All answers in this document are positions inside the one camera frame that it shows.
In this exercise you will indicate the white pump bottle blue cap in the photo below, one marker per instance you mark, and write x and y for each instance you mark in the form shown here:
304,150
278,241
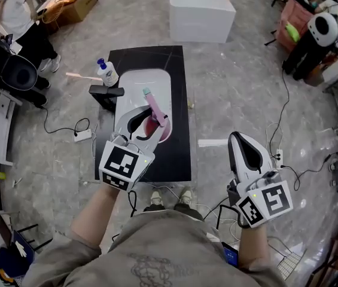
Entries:
109,75

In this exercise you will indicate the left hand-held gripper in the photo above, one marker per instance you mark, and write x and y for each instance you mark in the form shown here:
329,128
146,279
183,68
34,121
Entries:
121,163

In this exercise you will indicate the white sink basin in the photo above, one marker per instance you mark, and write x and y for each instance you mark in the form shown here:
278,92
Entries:
138,85

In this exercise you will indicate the pink flat stick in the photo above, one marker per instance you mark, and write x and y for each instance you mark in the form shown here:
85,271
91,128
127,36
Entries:
82,76

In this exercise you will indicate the white power strip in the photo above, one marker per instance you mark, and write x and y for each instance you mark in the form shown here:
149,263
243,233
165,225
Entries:
82,135
279,158

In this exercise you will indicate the person's left shoe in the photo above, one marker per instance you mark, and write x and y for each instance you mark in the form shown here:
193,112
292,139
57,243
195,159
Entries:
156,199

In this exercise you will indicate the person's right forearm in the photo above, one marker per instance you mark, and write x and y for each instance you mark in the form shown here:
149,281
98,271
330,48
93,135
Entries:
254,247

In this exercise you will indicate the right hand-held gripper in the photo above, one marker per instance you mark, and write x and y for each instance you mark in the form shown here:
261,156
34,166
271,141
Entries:
272,200

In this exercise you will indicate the black salon wash basin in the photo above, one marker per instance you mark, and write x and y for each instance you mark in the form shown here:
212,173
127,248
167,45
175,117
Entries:
10,67

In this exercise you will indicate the person's dark trousers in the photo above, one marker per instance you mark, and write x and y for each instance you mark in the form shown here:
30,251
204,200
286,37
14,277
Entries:
174,209

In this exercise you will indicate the black faucet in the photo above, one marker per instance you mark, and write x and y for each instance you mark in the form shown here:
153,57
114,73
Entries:
106,91

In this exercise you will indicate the smartphone with blue screen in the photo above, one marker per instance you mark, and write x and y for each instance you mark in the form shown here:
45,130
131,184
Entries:
231,254

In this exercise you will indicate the black sink counter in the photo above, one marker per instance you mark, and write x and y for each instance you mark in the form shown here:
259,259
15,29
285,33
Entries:
180,100

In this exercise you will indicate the white block cabinet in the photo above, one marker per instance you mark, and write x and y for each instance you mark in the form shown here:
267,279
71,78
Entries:
198,13

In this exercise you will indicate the person's right shoe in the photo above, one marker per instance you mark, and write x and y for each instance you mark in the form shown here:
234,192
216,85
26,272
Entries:
186,196

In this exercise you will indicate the person's left forearm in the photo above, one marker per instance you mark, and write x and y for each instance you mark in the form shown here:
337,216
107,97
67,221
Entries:
94,217

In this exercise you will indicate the cardboard box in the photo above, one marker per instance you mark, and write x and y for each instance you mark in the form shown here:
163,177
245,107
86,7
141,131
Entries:
79,7

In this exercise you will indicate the yellow green ball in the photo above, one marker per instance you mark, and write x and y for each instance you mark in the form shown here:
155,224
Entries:
1,176

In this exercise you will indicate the person's beige shirt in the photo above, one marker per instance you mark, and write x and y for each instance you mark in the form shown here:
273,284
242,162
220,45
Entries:
156,256

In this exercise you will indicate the person's shoe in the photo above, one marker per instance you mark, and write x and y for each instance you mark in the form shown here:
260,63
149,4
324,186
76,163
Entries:
186,196
156,199

